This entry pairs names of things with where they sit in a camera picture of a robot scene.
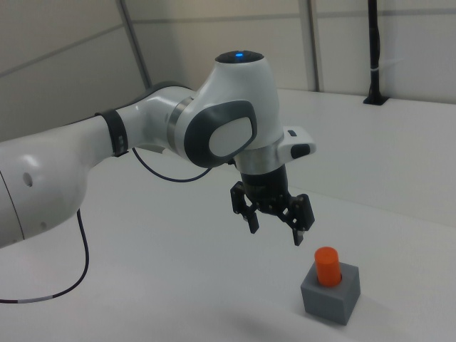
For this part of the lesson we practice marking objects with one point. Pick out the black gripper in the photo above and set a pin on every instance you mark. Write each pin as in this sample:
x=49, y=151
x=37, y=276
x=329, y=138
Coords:
x=265, y=192

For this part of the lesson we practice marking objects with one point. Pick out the orange cylinder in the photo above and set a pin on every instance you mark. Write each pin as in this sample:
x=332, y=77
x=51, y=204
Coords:
x=327, y=267

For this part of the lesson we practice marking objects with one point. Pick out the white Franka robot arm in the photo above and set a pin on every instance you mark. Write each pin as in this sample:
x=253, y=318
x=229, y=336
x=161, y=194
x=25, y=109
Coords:
x=242, y=107

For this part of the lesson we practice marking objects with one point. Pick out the grey block with round hole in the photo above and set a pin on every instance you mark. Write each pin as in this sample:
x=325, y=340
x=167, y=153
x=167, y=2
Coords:
x=327, y=303

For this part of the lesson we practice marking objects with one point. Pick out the black pole with base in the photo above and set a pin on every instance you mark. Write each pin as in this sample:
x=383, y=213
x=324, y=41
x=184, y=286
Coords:
x=374, y=53

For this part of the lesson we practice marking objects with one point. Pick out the grey partition frame post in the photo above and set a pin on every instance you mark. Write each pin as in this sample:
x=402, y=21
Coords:
x=315, y=42
x=135, y=46

